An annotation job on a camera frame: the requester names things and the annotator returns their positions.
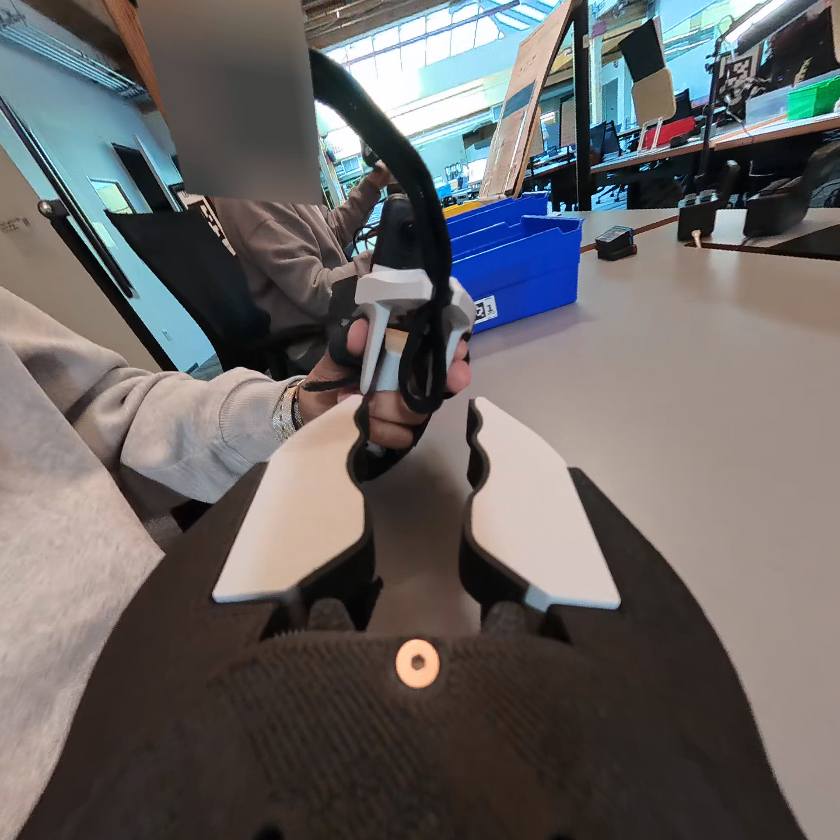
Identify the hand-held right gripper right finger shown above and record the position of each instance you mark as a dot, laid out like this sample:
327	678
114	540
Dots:
538	525

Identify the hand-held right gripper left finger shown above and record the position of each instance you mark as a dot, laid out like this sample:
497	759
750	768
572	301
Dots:
295	518

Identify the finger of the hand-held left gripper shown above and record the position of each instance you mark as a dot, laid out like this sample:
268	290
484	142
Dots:
461	312
394	285

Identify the person's left forearm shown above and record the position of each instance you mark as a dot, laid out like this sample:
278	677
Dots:
151	420

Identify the grey desk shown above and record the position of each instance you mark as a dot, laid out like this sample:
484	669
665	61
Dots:
689	426

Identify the black desk mat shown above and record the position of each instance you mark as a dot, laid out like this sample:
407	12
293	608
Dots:
787	249

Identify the person's left hand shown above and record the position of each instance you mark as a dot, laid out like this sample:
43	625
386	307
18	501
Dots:
387	413

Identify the yellow storage bin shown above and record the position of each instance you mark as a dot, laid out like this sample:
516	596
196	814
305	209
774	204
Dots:
459	210

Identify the blue storage bin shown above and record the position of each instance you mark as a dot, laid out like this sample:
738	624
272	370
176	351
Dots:
525	275
505	210

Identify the black power adapter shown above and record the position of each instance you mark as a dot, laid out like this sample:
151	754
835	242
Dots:
615	243

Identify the wooden sign board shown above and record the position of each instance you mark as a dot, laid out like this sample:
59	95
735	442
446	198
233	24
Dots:
525	111

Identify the black office chair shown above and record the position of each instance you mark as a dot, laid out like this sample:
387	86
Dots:
190	282

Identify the black pole stand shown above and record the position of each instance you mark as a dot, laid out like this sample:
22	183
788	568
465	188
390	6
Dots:
582	111

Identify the person's grey sweatshirt torso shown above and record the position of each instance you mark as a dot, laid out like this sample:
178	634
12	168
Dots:
59	623

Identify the red storage bin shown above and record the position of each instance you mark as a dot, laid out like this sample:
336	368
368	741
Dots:
669	134

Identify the wooden curved panel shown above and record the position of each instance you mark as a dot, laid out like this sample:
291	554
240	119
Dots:
653	92

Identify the wooden workbench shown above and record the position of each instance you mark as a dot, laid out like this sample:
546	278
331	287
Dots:
722	138

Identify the black charging dock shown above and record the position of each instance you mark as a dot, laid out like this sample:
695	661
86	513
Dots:
781	207

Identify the black white marker board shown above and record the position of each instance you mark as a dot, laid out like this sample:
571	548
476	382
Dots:
738	79

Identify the small green storage bin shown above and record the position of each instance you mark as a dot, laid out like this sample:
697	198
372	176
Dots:
814	98

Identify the wooden post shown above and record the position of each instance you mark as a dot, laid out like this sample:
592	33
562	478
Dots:
134	52

